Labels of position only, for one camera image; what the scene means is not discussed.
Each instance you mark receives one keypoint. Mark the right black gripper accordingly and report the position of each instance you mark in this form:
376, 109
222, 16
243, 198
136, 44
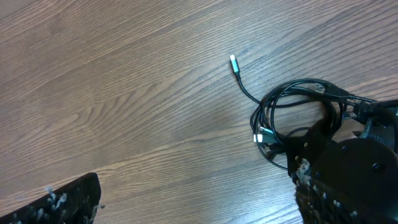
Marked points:
360, 172

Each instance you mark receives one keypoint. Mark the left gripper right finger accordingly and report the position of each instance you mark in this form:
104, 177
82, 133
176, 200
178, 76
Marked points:
315, 204

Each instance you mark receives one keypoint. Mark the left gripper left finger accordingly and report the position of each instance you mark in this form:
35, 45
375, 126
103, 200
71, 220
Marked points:
74, 203

